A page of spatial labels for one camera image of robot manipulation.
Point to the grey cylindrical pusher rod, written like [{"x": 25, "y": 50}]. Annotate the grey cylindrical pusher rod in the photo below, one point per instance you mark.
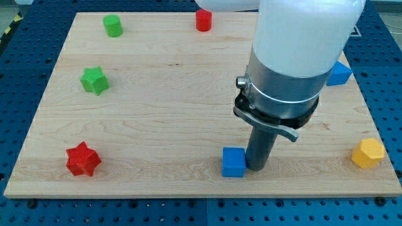
[{"x": 258, "y": 149}]

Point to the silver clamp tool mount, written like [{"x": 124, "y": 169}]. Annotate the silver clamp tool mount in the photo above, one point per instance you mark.
[{"x": 275, "y": 103}]

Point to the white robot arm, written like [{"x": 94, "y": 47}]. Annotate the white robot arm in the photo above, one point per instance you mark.
[{"x": 295, "y": 47}]

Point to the blue triangle block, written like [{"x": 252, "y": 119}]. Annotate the blue triangle block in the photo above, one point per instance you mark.
[{"x": 340, "y": 75}]

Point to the yellow hexagon block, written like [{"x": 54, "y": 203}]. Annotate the yellow hexagon block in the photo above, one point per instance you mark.
[{"x": 368, "y": 153}]

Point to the blue cube block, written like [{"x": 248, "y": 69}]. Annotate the blue cube block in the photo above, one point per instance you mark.
[{"x": 233, "y": 162}]

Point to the red cylinder block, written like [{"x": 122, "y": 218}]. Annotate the red cylinder block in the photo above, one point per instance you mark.
[{"x": 203, "y": 20}]

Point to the wooden board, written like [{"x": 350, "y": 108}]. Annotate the wooden board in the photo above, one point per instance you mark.
[{"x": 161, "y": 126}]

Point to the green star block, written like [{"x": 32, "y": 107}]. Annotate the green star block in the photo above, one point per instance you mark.
[{"x": 94, "y": 80}]

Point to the red star block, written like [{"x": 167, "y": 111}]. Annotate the red star block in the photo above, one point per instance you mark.
[{"x": 82, "y": 160}]

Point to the green cylinder block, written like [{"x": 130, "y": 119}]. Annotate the green cylinder block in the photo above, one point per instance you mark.
[{"x": 112, "y": 24}]

